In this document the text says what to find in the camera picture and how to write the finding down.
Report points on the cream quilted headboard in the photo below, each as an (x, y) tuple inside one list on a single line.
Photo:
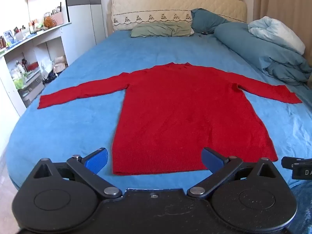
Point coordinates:
[(156, 7)]

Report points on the beige paper bag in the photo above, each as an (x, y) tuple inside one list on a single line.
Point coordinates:
[(60, 63)]

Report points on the red box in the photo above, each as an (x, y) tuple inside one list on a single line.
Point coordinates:
[(33, 66)]

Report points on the bed with blue sheet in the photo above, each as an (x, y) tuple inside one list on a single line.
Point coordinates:
[(80, 126)]

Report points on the beige curtain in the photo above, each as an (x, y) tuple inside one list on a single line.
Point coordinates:
[(282, 0)]

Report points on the small dark object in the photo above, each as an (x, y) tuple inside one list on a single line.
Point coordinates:
[(202, 33)]

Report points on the photo frame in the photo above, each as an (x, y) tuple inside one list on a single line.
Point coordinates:
[(8, 35)]

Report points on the teal pillow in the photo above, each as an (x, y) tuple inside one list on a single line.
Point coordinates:
[(206, 20)]

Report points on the light blue blanket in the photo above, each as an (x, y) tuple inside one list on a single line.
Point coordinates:
[(275, 33)]

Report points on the red knit sweater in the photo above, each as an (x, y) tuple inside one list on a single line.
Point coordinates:
[(190, 117)]

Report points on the white shelf unit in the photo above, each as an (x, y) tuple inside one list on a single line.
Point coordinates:
[(26, 51)]

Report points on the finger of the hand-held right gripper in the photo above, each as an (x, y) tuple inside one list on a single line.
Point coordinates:
[(287, 162)]

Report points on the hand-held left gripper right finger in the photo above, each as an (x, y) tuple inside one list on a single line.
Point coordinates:
[(210, 159)]

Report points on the green pillow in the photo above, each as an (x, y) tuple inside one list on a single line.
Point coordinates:
[(160, 29)]

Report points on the white and grey wardrobe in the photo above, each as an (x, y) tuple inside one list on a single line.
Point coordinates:
[(82, 22)]

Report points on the teal duvet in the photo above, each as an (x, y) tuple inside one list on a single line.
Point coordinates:
[(256, 51)]

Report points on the pink box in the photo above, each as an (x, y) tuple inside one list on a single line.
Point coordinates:
[(58, 18)]

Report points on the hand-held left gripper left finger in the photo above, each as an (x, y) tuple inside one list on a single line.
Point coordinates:
[(96, 160)]

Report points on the brown teddy bear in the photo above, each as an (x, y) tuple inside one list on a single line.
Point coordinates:
[(50, 22)]

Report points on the white plastic bag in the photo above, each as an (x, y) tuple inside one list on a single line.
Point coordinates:
[(46, 67)]

